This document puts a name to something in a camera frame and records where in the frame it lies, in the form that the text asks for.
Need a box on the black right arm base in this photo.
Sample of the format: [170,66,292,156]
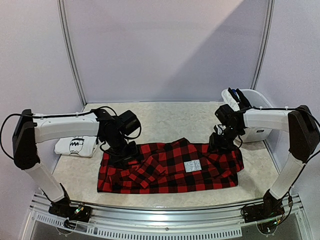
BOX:
[240,189,293,223]

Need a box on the white and green t-shirt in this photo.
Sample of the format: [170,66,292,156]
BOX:
[54,135,98,158]

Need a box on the left aluminium frame post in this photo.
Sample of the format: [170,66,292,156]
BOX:
[57,0,87,107]

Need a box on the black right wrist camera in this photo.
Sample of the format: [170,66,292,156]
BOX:
[214,104,237,126]

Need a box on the dark patterned clothes pile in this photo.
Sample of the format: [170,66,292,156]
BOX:
[227,87,252,110]

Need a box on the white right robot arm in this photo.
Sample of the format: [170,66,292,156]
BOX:
[208,104,320,200]

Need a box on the white plastic laundry basket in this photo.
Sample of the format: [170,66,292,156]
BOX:
[221,87,273,143]

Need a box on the aluminium front rail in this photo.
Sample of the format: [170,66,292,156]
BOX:
[22,194,313,240]

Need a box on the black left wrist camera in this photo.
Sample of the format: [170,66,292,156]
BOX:
[117,110,141,136]

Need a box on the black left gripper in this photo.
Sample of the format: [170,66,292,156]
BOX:
[104,133,143,171]

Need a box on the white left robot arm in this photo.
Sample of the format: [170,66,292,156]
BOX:
[12,106,142,217]

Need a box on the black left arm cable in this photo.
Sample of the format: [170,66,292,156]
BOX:
[0,106,142,161]

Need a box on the red black plaid flannel shirt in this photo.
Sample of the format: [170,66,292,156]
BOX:
[97,138,244,194]

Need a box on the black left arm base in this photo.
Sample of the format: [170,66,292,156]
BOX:
[46,184,93,223]

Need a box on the aluminium frame post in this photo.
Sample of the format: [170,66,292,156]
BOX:
[57,0,87,107]
[250,0,275,90]

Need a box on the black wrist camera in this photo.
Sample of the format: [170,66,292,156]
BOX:
[117,110,141,136]
[214,104,237,126]

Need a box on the right aluminium frame post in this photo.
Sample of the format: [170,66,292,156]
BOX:
[250,0,275,90]

